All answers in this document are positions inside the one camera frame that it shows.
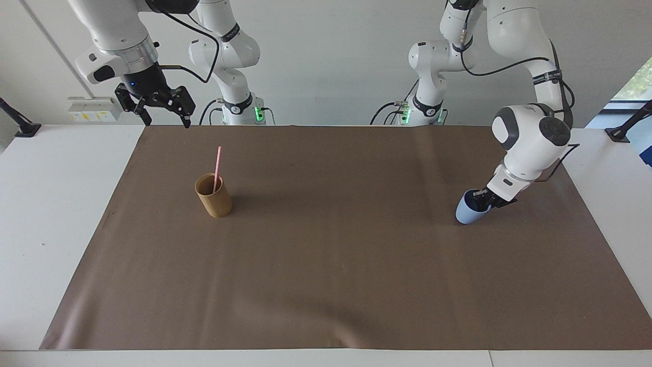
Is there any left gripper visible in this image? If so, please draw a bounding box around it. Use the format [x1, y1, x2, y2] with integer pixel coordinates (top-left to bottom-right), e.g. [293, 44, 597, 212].
[473, 188, 519, 211]

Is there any brown cylindrical cup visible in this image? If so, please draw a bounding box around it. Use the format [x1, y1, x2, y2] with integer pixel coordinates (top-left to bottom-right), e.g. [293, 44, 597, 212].
[194, 173, 234, 219]

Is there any black stand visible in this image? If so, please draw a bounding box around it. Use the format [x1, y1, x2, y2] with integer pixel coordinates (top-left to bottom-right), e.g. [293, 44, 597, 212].
[605, 99, 652, 143]
[0, 97, 42, 139]

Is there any pink straw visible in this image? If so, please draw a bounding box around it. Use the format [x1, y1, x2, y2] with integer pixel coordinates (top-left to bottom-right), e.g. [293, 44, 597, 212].
[212, 146, 223, 194]

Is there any black cable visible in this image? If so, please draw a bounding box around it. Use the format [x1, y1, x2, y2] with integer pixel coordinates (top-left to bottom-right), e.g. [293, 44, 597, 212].
[459, 23, 555, 77]
[370, 100, 411, 126]
[535, 144, 581, 183]
[198, 98, 225, 126]
[152, 4, 221, 85]

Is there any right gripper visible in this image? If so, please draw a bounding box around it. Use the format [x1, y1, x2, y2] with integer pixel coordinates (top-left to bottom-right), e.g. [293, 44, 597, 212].
[114, 65, 197, 129]

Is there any light blue cup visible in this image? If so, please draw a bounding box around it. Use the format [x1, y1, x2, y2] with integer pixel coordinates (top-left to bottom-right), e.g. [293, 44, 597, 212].
[455, 190, 493, 225]

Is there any white wall socket box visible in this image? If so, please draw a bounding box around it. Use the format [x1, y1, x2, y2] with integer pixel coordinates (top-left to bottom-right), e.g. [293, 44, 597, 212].
[67, 96, 123, 122]

